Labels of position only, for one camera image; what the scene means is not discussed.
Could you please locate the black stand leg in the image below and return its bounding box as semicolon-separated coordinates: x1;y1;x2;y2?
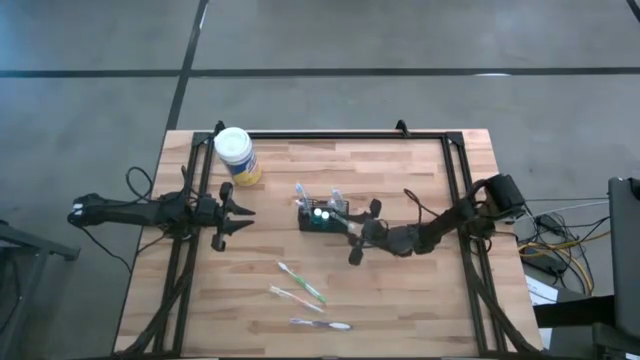
532;294;617;329

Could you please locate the yellow blue wipes canister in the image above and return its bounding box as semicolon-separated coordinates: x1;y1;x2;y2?
213;126;263;188

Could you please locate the black right arm loop cable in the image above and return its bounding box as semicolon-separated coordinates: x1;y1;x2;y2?
402;187;427;222

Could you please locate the black left arm loop cable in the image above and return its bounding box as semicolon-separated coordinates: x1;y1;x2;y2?
124;165;154;202

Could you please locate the white paper sheet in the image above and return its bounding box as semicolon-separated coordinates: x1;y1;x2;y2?
524;274;560;307

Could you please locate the black wire caddy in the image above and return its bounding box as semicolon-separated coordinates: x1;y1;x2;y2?
297;198;351;233

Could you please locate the black floor cable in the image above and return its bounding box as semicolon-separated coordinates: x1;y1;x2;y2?
74;224;132;274

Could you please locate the black power brick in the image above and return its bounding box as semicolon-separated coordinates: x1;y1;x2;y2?
522;252;567;277

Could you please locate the black metal table frame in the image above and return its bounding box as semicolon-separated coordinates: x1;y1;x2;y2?
115;119;544;359

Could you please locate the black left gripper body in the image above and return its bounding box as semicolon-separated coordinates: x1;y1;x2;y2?
196;181;234;253

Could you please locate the black arm loop cable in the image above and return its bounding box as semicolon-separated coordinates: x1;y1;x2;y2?
402;187;427;222
124;165;154;202

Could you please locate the dark grey equipment panel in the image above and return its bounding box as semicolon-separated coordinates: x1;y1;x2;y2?
607;176;640;341

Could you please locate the black metal stand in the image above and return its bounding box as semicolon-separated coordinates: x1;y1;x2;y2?
0;219;81;360

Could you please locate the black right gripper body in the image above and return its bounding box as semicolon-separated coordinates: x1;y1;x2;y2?
348;198;401;266

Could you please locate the yellow cable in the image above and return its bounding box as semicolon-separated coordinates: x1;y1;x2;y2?
517;242;596;296

